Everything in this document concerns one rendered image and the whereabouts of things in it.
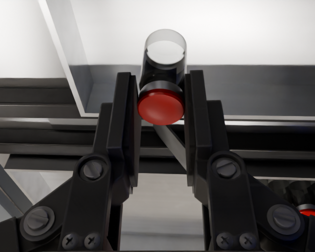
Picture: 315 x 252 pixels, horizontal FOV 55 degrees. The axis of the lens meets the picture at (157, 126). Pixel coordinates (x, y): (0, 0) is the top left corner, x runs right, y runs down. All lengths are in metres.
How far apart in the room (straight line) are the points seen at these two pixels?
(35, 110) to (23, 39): 0.06
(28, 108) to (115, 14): 0.11
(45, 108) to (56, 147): 0.06
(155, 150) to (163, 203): 0.15
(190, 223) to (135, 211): 0.09
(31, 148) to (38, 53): 0.10
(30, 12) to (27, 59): 0.04
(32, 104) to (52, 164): 0.08
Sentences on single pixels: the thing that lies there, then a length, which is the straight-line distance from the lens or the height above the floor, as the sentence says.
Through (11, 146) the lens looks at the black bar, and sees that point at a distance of 0.33.
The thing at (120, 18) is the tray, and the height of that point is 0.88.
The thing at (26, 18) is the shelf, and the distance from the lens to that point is 0.24.
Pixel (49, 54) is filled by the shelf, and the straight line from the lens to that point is 0.25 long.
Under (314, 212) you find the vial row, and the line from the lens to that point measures 0.35.
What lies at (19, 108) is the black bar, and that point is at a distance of 0.27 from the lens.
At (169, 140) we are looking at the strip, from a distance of 0.26.
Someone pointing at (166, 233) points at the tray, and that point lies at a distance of 0.52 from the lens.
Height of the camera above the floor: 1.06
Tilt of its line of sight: 40 degrees down
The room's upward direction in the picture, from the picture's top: 175 degrees counter-clockwise
